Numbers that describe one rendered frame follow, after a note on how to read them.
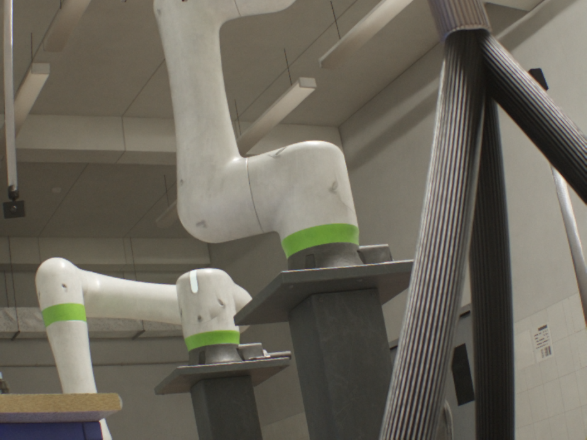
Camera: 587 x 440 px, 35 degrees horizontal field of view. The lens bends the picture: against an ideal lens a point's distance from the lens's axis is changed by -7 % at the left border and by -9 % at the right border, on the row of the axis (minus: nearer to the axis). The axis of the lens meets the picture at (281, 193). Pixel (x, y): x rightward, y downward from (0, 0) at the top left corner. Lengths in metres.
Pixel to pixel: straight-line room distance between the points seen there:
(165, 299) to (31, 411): 1.25
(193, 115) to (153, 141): 7.64
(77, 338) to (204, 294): 0.36
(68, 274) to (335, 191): 1.00
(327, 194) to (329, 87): 7.88
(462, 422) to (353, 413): 7.37
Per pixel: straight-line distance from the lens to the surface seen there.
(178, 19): 1.81
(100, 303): 2.57
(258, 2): 1.83
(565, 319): 7.73
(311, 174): 1.63
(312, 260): 1.60
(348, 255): 1.60
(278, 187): 1.64
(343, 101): 9.85
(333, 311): 1.57
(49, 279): 2.45
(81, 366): 2.40
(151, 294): 2.51
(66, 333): 2.41
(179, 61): 1.78
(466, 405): 8.84
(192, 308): 2.26
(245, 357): 2.27
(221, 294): 2.27
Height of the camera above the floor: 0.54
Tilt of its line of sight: 19 degrees up
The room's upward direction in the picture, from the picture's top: 10 degrees counter-clockwise
